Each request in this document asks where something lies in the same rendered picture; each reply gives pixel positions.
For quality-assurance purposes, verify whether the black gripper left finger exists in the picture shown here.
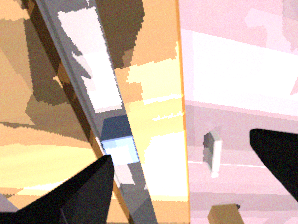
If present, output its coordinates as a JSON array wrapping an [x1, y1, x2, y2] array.
[[0, 154, 114, 224]]

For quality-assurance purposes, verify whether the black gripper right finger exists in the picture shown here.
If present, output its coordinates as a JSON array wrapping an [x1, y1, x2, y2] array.
[[249, 128, 298, 202]]

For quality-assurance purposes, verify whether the blue cube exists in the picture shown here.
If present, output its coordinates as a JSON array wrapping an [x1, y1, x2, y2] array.
[[100, 115, 140, 166]]

